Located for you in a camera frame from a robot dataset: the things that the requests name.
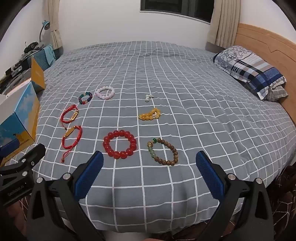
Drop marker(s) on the grey checked pillow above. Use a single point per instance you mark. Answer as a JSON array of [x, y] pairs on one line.
[[278, 93]]

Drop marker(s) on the blue mesh chair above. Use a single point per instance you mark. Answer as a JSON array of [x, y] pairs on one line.
[[40, 60]]

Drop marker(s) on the dark window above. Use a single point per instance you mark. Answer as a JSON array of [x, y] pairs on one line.
[[175, 8]]

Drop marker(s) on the blue plaid pillow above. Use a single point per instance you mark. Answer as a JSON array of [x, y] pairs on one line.
[[249, 67]]

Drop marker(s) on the beige curtain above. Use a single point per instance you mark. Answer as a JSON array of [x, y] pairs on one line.
[[55, 23], [225, 20]]

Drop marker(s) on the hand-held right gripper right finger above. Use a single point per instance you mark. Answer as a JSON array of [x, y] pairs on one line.
[[209, 176]]

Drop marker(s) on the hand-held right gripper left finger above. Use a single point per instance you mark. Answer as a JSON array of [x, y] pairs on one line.
[[90, 176]]

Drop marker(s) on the blue desk lamp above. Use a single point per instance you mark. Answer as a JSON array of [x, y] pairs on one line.
[[45, 24]]

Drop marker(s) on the dark patterned cloth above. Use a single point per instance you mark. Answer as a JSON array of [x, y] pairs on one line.
[[285, 190]]

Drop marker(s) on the wooden headboard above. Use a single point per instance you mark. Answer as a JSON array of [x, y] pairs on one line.
[[259, 39]]

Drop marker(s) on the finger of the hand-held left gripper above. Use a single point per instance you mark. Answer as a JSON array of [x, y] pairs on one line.
[[20, 180], [8, 147]]

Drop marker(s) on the blue and orange cardboard box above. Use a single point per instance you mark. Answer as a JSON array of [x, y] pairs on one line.
[[23, 111]]

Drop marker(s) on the teal cloth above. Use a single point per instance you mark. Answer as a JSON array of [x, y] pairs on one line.
[[49, 53]]

